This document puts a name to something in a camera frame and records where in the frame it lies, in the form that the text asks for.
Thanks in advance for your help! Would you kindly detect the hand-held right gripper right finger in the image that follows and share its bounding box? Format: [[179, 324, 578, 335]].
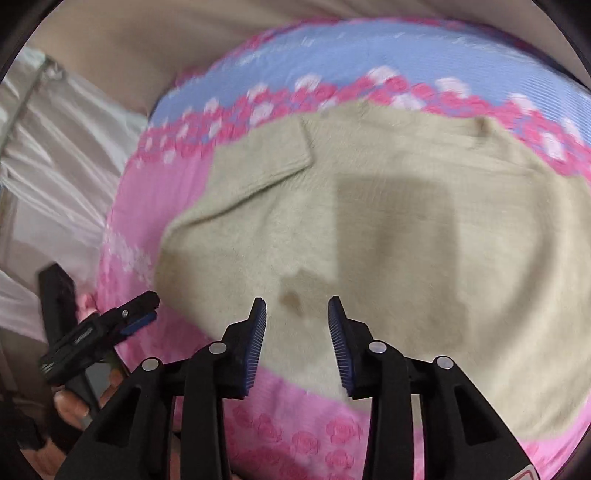
[[327, 295, 543, 480]]

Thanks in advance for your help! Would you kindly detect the pink floral blanket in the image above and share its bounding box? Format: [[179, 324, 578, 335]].
[[95, 18, 591, 480]]

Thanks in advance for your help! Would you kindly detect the beige sweater with black hearts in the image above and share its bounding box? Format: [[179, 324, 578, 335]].
[[154, 104, 591, 444]]

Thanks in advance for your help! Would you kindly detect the white satin curtain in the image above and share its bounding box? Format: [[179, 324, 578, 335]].
[[0, 46, 153, 352]]

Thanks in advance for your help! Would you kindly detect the person's left hand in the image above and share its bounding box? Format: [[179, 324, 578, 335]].
[[52, 367, 126, 430]]

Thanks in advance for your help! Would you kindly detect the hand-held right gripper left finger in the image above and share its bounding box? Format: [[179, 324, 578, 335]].
[[54, 298, 267, 480]]

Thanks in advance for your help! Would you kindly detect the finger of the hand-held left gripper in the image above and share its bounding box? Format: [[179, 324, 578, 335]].
[[99, 291, 161, 343]]

